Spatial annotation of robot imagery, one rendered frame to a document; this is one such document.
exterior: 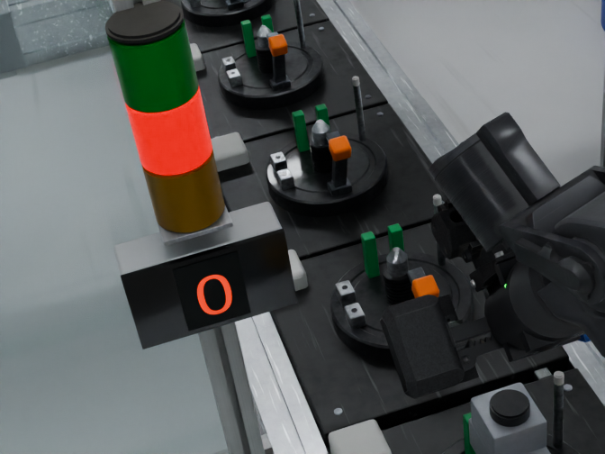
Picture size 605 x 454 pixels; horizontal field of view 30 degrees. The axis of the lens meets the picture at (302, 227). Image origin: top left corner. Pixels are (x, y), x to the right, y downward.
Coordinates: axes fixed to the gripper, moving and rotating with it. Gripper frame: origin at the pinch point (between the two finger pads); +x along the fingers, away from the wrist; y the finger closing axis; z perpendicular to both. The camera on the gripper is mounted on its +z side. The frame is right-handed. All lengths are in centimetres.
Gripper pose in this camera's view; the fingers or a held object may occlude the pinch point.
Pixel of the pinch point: (504, 326)
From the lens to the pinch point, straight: 82.1
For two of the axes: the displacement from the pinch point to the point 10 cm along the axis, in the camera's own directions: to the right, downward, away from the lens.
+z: -3.1, -9.2, 2.2
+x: -0.8, 2.6, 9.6
